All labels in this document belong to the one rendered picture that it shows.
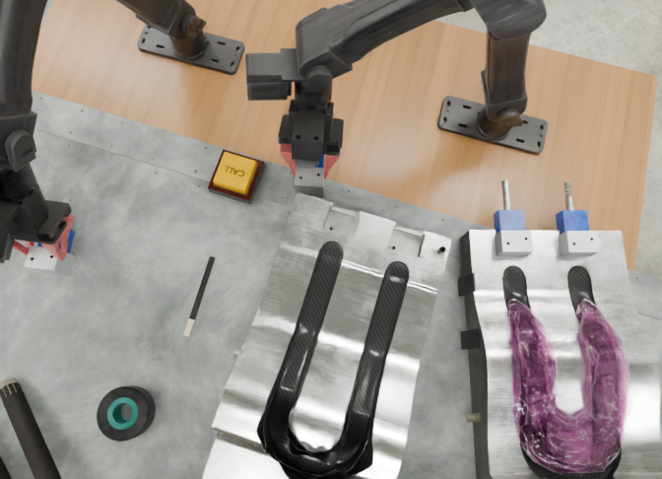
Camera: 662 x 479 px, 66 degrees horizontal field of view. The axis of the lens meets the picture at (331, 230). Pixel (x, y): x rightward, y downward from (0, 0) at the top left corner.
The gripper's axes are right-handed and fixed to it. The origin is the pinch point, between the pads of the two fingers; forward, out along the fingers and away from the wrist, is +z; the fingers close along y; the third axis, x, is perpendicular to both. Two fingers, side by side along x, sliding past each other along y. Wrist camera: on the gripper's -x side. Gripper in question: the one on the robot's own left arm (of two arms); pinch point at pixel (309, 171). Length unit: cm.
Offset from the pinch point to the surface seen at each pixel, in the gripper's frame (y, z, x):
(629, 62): 112, 31, 118
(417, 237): 18.7, 3.7, -10.1
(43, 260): -41.7, 8.8, -17.2
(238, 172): -12.5, 1.3, -0.3
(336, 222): 5.2, 3.1, -8.8
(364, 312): 10.6, 8.5, -22.7
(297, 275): -0.4, 5.9, -18.4
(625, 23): 112, 23, 133
